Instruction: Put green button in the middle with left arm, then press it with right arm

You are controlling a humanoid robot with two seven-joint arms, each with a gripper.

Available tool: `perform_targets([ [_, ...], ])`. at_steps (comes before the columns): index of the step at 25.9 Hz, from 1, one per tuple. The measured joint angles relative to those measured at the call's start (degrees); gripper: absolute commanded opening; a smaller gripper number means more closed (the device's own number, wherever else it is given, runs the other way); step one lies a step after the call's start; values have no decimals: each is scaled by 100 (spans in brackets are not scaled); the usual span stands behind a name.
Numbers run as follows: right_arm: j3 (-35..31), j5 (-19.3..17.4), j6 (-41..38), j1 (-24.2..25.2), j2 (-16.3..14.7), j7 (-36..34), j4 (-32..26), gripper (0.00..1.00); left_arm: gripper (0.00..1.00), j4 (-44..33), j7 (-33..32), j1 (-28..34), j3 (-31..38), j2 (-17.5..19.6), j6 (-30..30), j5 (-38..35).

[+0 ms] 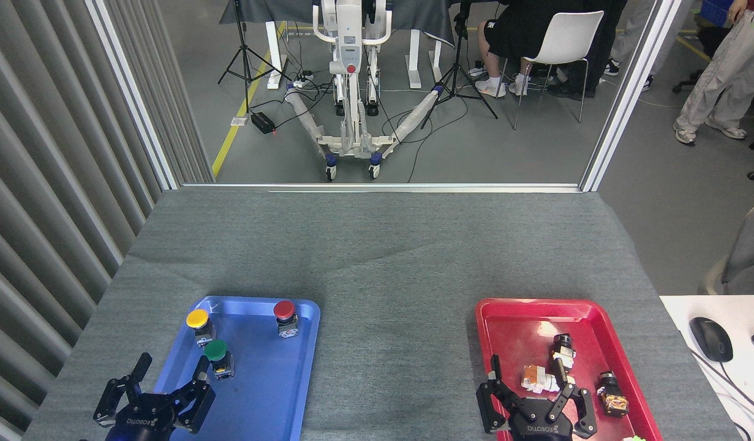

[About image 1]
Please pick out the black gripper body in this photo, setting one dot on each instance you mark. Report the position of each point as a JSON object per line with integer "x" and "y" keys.
{"x": 141, "y": 419}
{"x": 539, "y": 425}

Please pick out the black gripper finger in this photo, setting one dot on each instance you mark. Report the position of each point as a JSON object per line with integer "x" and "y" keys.
{"x": 486, "y": 407}
{"x": 196, "y": 401}
{"x": 586, "y": 413}
{"x": 116, "y": 395}

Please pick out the green push button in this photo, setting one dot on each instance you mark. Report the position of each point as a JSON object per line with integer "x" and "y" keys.
{"x": 216, "y": 350}

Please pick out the yellow push button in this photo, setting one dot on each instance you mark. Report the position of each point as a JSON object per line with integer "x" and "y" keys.
{"x": 197, "y": 318}

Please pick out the red push button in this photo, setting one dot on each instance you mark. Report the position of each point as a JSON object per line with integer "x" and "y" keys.
{"x": 284, "y": 309}

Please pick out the blue plastic tray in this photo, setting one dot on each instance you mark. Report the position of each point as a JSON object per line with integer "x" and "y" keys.
{"x": 260, "y": 380}

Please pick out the red plastic tray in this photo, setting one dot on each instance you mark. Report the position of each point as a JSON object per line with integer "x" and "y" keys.
{"x": 517, "y": 337}

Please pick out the white desk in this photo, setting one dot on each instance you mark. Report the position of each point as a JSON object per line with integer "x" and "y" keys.
{"x": 689, "y": 380}

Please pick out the black computer mouse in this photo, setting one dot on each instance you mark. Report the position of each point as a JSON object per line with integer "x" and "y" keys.
{"x": 712, "y": 340}

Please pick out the grey table cloth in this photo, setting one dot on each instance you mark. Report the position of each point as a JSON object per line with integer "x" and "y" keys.
{"x": 383, "y": 257}

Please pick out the grey chair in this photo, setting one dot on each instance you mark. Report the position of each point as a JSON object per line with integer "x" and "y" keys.
{"x": 747, "y": 257}

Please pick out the black power box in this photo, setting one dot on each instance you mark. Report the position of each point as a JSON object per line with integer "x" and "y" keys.
{"x": 263, "y": 122}

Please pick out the white power strip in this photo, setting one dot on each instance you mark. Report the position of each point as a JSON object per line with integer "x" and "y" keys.
{"x": 303, "y": 79}

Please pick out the black tripod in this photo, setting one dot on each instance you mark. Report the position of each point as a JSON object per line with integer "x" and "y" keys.
{"x": 455, "y": 67}
{"x": 247, "y": 61}

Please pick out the white table leg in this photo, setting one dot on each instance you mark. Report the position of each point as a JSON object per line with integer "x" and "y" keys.
{"x": 413, "y": 61}
{"x": 274, "y": 55}

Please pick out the standing person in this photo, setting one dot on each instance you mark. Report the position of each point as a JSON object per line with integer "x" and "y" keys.
{"x": 720, "y": 79}

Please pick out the white chair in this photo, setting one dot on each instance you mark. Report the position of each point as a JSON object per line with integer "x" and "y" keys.
{"x": 566, "y": 37}

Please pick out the seated person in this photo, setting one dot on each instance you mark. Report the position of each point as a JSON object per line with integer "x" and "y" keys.
{"x": 511, "y": 30}

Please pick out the person's legs in grey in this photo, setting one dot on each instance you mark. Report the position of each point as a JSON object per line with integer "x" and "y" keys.
{"x": 628, "y": 30}

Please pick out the black office chair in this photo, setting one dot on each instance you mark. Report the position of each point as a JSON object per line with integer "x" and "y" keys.
{"x": 710, "y": 40}

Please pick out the white stand on wheels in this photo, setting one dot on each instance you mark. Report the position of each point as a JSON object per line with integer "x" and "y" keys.
{"x": 347, "y": 37}

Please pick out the blue bin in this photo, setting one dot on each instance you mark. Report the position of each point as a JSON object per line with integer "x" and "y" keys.
{"x": 716, "y": 11}

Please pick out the black and orange switch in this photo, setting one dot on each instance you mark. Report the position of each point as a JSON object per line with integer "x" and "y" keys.
{"x": 612, "y": 398}

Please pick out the orange and white switch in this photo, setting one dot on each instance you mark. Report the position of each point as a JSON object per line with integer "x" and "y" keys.
{"x": 536, "y": 378}

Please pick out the black and white switch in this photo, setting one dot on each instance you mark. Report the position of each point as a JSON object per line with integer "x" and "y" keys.
{"x": 563, "y": 349}

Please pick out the silver rail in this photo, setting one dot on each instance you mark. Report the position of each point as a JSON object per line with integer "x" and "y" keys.
{"x": 383, "y": 187}

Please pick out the silver post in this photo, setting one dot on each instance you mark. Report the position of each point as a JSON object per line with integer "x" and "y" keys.
{"x": 628, "y": 98}

